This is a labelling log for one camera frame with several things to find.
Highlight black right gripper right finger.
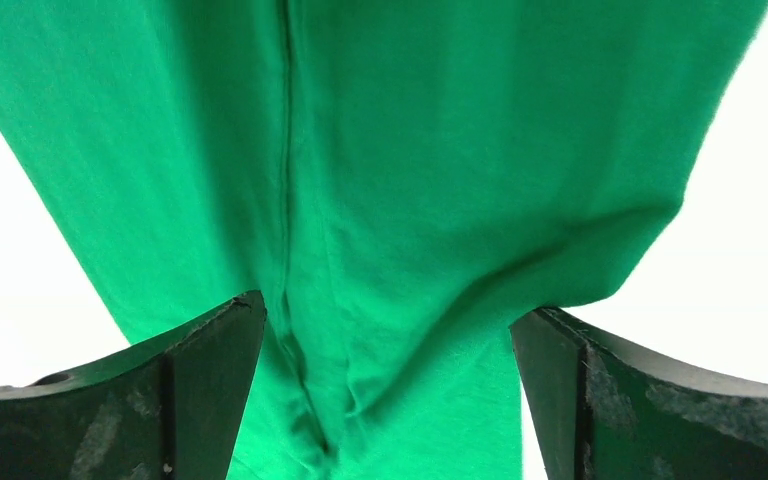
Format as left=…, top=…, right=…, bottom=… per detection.
left=510, top=308, right=768, bottom=480

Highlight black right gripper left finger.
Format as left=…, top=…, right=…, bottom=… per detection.
left=0, top=291, right=267, bottom=480

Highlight green t-shirt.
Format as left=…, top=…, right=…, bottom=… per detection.
left=0, top=1, right=768, bottom=479

